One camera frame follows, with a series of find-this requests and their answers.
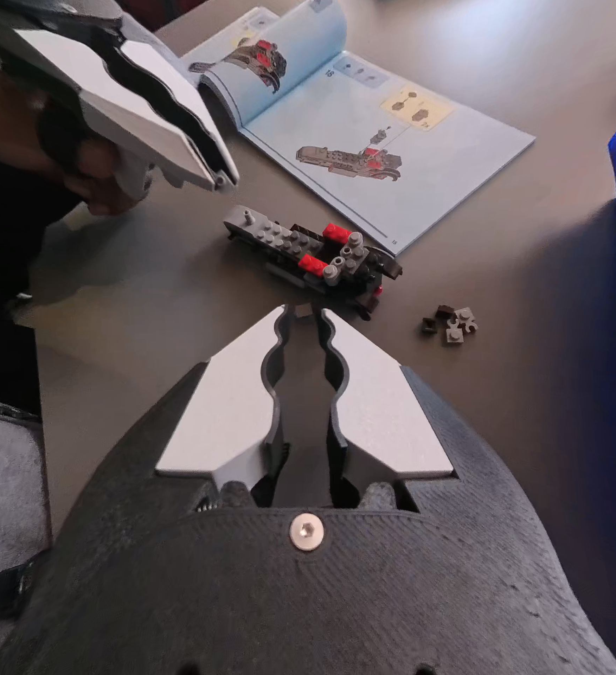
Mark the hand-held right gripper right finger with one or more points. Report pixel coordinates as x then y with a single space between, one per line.
387 422

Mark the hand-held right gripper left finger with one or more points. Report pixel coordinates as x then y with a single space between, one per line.
223 416

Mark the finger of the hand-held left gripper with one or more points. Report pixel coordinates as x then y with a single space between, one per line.
176 89
107 100

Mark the person's left hand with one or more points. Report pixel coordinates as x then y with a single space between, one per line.
102 195

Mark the small dark toy brick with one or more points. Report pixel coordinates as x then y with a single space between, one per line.
430 326
444 311

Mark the partly built toy brick model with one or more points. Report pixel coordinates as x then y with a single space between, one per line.
287 245

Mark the person's grey sweatshirt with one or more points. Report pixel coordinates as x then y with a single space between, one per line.
2 474

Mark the instruction booklet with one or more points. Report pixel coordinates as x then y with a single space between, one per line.
434 142

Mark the grey toy bracket brick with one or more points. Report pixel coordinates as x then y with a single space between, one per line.
454 336
465 319

